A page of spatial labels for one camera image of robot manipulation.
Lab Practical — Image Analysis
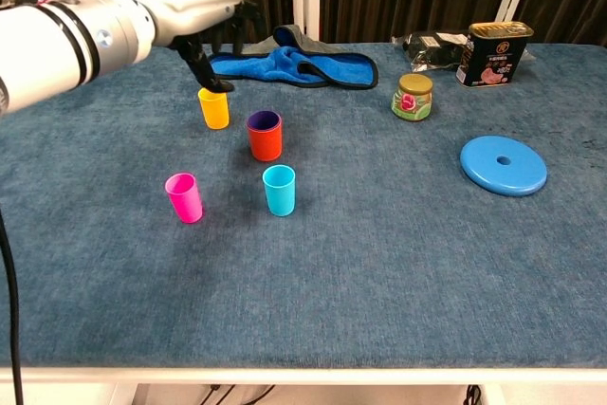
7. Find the black plastic snack packet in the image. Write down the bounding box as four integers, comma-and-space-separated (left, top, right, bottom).
390, 30, 471, 75

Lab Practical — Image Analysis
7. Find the orange plastic cup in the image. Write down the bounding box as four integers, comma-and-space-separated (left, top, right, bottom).
246, 114, 285, 163

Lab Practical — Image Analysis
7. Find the black luncheon meat can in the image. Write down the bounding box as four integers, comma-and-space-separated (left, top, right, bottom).
455, 21, 535, 89

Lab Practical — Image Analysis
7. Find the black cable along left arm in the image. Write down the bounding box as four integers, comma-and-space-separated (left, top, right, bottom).
0, 208, 26, 405

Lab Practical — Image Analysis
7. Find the purple plastic cup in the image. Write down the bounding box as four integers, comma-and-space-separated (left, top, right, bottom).
247, 110, 283, 134

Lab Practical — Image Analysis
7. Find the left silver and black robot hand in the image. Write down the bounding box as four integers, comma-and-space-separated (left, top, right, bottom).
118, 0, 267, 94

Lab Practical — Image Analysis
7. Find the blue fabric table cover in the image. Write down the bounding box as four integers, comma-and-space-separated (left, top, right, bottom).
0, 43, 607, 370

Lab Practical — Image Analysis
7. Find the cyan plastic cup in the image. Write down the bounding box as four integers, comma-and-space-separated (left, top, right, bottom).
262, 164, 297, 217

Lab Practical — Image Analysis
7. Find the blue and grey microfiber cloth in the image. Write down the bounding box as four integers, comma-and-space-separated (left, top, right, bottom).
208, 24, 380, 90

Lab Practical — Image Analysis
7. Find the pink plastic cup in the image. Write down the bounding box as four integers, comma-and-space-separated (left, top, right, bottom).
164, 172, 205, 225

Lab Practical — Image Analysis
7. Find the small jar with gold lid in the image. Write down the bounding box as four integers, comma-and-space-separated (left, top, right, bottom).
390, 73, 434, 123

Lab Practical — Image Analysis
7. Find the blue disc with centre hole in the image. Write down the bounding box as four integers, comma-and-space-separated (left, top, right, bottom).
459, 135, 548, 197

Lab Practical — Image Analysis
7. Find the yellow plastic cup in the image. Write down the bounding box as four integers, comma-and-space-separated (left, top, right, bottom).
197, 87, 230, 131

